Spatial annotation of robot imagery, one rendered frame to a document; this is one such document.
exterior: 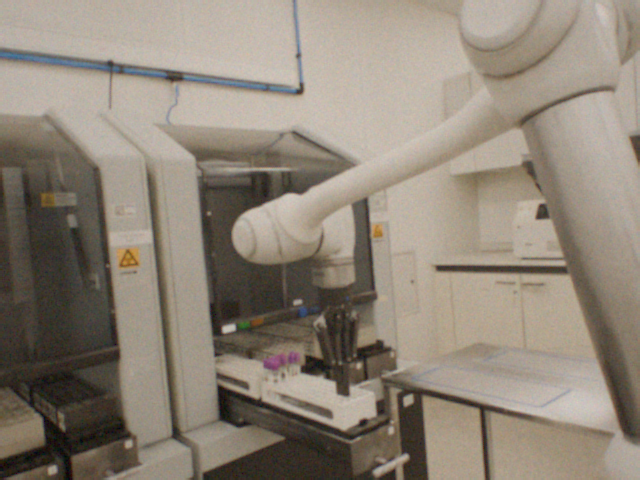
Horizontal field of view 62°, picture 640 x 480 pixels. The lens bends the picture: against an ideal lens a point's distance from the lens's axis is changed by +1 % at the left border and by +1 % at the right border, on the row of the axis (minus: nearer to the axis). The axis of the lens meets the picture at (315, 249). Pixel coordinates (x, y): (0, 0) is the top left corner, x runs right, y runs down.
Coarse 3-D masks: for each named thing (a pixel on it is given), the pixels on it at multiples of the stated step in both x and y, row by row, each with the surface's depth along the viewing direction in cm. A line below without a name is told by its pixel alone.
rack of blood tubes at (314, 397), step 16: (272, 384) 126; (288, 384) 125; (304, 384) 124; (320, 384) 124; (272, 400) 126; (288, 400) 125; (304, 400) 123; (320, 400) 112; (336, 400) 111; (352, 400) 110; (368, 400) 112; (320, 416) 113; (336, 416) 109; (352, 416) 109; (368, 416) 112
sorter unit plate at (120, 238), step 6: (114, 234) 123; (120, 234) 124; (126, 234) 125; (132, 234) 126; (138, 234) 127; (144, 234) 128; (150, 234) 129; (114, 240) 123; (120, 240) 124; (126, 240) 125; (132, 240) 126; (138, 240) 127; (144, 240) 128; (150, 240) 129
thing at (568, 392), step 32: (480, 352) 155; (512, 352) 153; (544, 352) 150; (384, 384) 138; (416, 384) 131; (448, 384) 129; (480, 384) 127; (512, 384) 125; (544, 384) 124; (576, 384) 122; (480, 416) 167; (512, 416) 111; (544, 416) 105; (576, 416) 104; (608, 416) 103
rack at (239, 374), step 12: (216, 360) 154; (228, 360) 153; (240, 360) 151; (216, 372) 155; (228, 372) 141; (240, 372) 139; (252, 372) 138; (228, 384) 142; (240, 384) 147; (252, 384) 132
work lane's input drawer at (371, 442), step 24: (240, 408) 135; (264, 408) 128; (288, 432) 119; (312, 432) 113; (336, 432) 108; (360, 432) 106; (384, 432) 110; (336, 456) 107; (360, 456) 105; (384, 456) 110; (408, 456) 108
